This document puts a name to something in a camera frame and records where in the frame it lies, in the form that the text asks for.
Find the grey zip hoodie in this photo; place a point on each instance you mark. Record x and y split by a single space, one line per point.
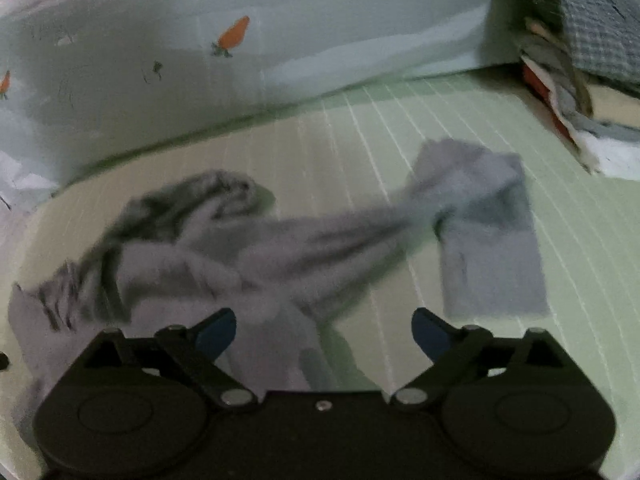
179 254

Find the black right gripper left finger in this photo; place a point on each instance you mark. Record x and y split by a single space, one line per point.
193 351

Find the pile of folded clothes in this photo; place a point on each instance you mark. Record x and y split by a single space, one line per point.
582 57

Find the pale green carrot print quilt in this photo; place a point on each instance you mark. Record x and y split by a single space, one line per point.
84 81

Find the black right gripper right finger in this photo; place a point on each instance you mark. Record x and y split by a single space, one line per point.
453 352

